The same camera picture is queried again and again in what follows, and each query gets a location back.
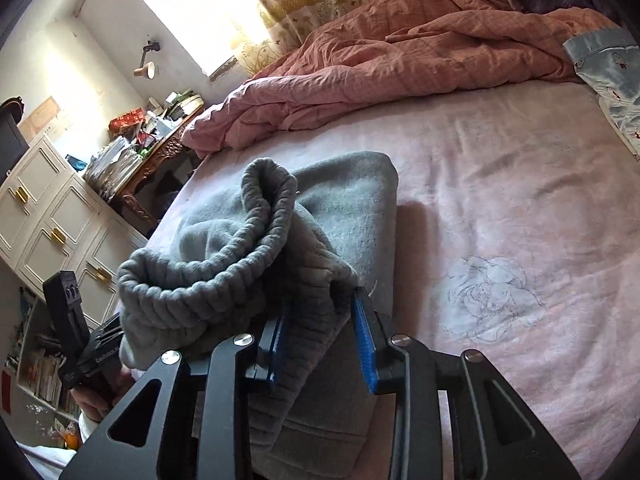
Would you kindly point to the pink bed sheet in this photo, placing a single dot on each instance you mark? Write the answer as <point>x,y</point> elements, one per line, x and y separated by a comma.
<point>500,210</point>

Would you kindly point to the tree print curtain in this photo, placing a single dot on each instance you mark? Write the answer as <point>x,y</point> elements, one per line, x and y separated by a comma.
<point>310,7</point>

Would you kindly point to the window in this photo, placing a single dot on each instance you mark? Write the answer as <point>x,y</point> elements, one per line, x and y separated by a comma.
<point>190,5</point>

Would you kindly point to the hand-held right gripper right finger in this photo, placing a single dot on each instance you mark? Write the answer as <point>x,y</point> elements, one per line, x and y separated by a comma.
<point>364,345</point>

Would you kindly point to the person's left hand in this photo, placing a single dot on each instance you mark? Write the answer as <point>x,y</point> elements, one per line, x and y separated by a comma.
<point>91,404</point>

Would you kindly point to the stack of books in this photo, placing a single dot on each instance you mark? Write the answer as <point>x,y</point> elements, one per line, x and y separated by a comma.
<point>184,102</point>

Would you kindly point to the stack of papers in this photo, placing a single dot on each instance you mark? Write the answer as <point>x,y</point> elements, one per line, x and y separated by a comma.
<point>112,165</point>

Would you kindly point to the pink checked duvet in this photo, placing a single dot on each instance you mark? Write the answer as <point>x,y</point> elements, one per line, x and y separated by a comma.
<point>400,50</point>

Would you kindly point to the bookshelf with books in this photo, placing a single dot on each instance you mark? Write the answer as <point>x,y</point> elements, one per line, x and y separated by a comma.
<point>37,370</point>

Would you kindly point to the grey sweatshirt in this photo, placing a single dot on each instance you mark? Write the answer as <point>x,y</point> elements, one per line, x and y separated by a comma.
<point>345,210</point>

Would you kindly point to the wall lamp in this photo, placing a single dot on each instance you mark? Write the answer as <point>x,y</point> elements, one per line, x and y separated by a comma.
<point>145,69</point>

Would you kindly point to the red box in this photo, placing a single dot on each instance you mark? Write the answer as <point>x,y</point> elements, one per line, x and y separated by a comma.
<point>126,121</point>

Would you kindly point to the carved wooden table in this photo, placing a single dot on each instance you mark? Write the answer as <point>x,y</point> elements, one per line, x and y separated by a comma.
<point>167,149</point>

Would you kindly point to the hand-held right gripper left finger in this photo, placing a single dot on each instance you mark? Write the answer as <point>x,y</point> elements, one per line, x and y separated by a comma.
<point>277,360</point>

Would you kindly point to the brown paper sheet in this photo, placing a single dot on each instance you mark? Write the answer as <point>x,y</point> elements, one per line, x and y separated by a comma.
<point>42,119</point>

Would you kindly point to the white panelled cabinet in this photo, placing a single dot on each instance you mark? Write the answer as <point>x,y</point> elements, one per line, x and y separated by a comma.
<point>65,210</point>

